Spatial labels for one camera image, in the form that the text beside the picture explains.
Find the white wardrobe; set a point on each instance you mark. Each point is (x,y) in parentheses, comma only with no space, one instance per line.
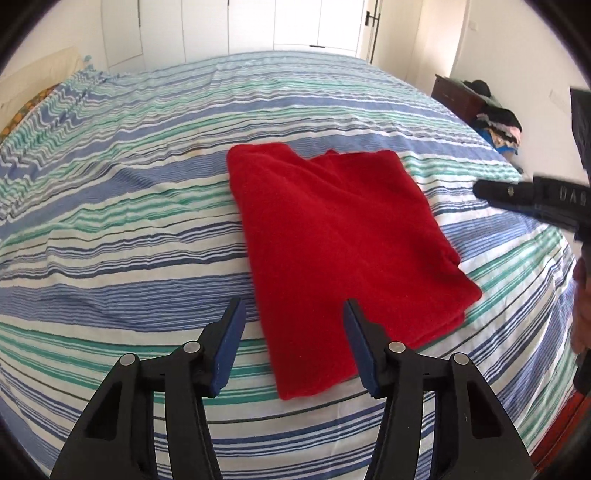
(221,32)

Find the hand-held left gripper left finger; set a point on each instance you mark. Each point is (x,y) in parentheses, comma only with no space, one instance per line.
(226,350)

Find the orange green patterned sheet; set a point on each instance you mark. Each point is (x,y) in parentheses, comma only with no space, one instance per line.
(25,110)

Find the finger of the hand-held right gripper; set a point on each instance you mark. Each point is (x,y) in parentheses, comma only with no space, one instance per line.
(505,191)

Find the striped bedspread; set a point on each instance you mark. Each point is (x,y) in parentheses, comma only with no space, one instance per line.
(129,221)

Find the dark wooden dresser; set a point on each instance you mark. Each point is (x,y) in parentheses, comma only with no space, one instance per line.
(455,94)

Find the pile of mixed clothes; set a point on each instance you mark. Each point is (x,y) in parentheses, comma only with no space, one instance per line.
(501,124)

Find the person's right hand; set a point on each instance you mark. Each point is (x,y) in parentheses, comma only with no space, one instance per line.
(582,314)

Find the red sweater with white animal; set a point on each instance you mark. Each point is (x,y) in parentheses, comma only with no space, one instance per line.
(332,249)

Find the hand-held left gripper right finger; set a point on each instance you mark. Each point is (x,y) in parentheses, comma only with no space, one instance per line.
(362,350)

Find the cream pillow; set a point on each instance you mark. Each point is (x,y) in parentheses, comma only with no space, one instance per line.
(41,78)

